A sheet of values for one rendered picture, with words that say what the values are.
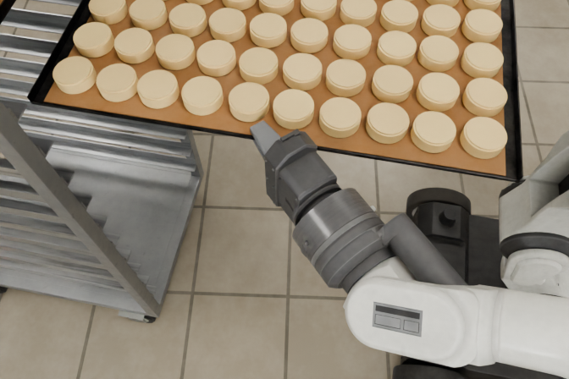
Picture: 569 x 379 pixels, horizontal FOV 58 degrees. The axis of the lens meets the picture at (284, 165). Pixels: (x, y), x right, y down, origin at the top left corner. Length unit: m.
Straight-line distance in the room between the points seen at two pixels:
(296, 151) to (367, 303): 0.17
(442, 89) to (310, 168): 0.21
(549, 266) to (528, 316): 0.65
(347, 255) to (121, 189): 1.26
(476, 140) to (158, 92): 0.38
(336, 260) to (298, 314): 1.13
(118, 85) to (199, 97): 0.10
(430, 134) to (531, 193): 0.51
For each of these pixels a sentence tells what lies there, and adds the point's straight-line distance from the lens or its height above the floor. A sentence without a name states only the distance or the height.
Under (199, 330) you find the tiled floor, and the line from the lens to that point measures 1.65.
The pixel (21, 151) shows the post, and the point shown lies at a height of 1.00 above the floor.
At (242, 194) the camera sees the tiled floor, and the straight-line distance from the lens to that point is 1.79.
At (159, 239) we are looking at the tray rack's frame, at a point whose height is 0.15.
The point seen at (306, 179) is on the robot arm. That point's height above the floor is 1.12.
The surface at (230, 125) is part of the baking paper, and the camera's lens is 0.63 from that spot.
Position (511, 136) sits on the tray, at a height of 1.07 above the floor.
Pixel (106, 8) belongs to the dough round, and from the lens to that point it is 0.77.
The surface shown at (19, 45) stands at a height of 0.68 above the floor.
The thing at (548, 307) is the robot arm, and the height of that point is 1.16.
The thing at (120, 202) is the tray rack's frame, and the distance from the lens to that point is 1.69.
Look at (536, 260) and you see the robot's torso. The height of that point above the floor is 0.64.
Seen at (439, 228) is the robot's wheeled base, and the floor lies 0.21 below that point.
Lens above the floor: 1.59
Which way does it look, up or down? 60 degrees down
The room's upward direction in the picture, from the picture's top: straight up
